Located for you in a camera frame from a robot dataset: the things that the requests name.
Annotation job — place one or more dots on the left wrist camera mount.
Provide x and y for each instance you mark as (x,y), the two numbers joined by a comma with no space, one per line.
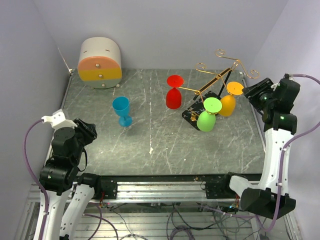
(59,119)

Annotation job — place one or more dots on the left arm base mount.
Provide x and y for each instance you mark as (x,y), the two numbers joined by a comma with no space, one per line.
(104,187)

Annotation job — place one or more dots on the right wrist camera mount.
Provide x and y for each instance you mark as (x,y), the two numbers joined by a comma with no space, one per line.
(289,77)

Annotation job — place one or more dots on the green wine glass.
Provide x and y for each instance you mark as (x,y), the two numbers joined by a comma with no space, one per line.
(207,118)

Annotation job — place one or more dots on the orange wine glass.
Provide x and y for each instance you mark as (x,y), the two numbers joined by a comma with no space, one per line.
(229,101)

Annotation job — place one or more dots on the gold wine glass rack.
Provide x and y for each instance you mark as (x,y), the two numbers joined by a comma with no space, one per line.
(216,87)

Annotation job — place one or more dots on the red wine glass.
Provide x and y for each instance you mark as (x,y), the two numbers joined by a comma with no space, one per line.
(174,97)

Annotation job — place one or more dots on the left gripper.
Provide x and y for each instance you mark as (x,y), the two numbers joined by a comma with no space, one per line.
(88,130)

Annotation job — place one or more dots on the aluminium rail frame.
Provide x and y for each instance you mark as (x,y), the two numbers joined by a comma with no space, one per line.
(146,207)

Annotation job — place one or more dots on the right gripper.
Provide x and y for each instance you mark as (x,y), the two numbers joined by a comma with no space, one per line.
(253,92)

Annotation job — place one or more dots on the round three-drawer cabinet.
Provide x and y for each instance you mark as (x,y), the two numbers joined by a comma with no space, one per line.
(99,64)

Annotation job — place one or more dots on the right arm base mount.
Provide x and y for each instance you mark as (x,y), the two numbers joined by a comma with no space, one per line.
(217,185)

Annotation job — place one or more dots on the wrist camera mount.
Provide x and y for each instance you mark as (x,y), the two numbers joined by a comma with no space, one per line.
(59,119)
(289,77)

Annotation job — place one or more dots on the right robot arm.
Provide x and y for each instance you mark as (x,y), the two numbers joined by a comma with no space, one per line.
(270,197)

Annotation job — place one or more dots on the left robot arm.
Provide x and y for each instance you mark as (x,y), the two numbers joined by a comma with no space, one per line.
(58,219)

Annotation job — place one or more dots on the blue wine glass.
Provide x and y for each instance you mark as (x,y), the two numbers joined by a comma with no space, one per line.
(121,107)

